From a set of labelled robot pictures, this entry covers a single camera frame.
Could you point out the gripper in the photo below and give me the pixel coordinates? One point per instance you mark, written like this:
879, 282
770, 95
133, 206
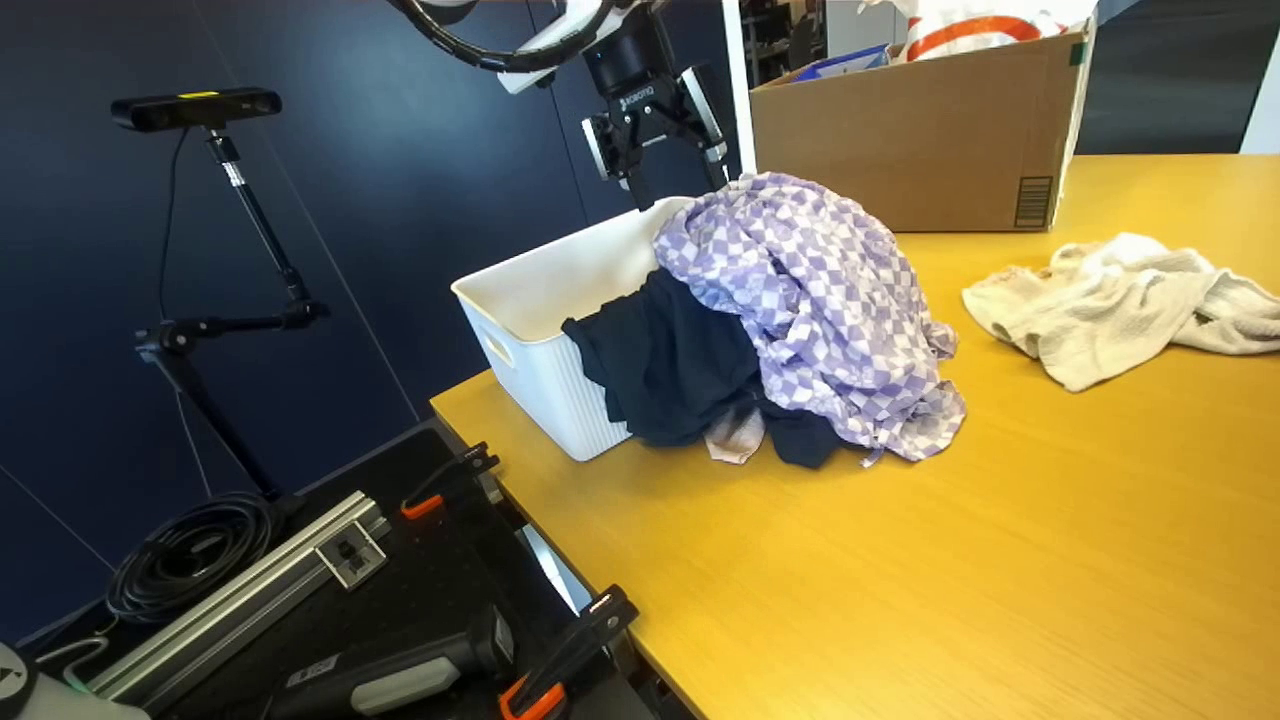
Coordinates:
632, 62

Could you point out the white orange bag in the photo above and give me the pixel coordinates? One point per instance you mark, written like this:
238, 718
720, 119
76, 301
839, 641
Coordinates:
975, 25

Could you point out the cardboard box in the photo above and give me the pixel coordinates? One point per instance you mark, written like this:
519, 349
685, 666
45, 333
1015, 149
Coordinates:
900, 140

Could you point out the white post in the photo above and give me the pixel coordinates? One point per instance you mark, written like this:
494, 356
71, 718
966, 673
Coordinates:
738, 80

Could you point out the aluminium rail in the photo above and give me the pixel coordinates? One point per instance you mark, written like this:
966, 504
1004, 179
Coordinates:
250, 590

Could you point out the purple checkered cloth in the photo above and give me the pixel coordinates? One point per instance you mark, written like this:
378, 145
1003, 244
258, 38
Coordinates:
810, 290

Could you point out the white plastic basket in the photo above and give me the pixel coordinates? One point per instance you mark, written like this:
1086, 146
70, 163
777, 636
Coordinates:
545, 300

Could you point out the pale pink cloth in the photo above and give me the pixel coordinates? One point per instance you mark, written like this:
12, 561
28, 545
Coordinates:
735, 435

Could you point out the black orange clamp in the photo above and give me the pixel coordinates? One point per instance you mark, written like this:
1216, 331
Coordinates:
445, 485
560, 660

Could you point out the blue item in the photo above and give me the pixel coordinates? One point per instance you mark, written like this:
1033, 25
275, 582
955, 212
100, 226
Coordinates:
845, 62

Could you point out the black grey handheld tool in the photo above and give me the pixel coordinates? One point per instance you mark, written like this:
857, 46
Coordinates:
420, 670

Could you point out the camera on mount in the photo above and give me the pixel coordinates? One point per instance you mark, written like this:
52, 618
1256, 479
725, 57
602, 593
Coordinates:
195, 108

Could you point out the cream cloth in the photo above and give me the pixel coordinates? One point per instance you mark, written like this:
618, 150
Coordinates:
1110, 300

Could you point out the dark navy cloth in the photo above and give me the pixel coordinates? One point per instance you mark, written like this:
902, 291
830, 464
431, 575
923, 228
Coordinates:
670, 360

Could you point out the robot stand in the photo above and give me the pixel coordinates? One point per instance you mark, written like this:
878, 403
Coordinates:
430, 580

